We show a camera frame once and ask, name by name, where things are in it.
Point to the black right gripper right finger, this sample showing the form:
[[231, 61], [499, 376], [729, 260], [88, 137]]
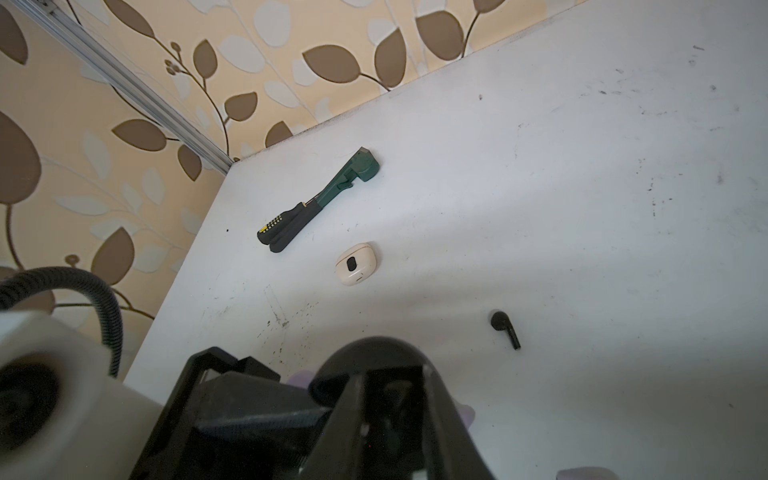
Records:
[[449, 452]]

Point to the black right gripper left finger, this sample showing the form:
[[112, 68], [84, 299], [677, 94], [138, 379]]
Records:
[[338, 451]]

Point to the green black rivet tool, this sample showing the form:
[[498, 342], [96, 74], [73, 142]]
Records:
[[362, 165]]

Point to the black earbud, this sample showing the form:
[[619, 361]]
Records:
[[500, 321]]

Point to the cream earbud charging case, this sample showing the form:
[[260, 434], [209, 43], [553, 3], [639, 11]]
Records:
[[356, 264]]

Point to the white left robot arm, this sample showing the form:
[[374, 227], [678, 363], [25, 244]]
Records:
[[64, 415]]

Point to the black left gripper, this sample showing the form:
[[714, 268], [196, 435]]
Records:
[[229, 418]]

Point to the purple earbud charging case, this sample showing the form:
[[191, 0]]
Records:
[[301, 379]]

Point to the black round charging case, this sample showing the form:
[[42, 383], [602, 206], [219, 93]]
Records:
[[394, 408]]

